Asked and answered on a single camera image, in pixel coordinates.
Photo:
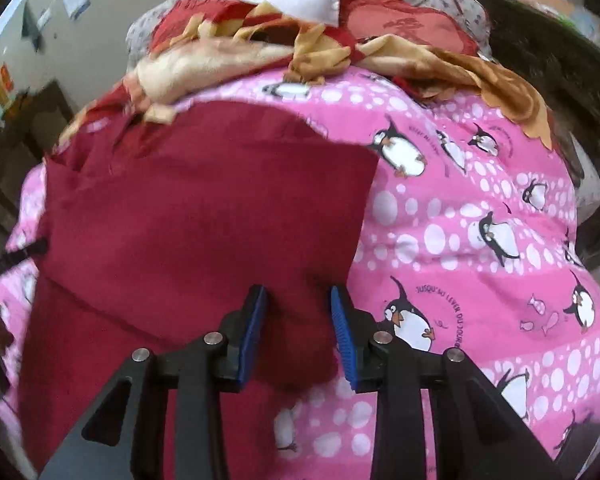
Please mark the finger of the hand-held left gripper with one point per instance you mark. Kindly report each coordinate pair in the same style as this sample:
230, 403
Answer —
17, 255

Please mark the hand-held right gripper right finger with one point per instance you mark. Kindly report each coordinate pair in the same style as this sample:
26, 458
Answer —
341, 332

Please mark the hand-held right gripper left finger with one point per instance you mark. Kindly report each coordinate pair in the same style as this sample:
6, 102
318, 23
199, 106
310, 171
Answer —
254, 332

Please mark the dark red cloth garment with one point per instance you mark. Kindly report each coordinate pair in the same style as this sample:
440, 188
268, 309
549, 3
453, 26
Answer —
190, 220

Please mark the dark wooden cabinet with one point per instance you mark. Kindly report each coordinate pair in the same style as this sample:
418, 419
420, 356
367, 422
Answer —
15, 150

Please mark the pink penguin print blanket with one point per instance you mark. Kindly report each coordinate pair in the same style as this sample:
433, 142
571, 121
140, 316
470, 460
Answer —
480, 240

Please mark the red and yellow fleece blanket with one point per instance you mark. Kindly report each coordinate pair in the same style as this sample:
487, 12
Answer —
300, 55

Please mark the white cloth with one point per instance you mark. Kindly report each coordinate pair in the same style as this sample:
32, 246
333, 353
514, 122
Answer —
300, 4

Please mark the dark wooden furniture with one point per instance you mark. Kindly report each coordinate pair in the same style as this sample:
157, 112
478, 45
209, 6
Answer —
555, 55

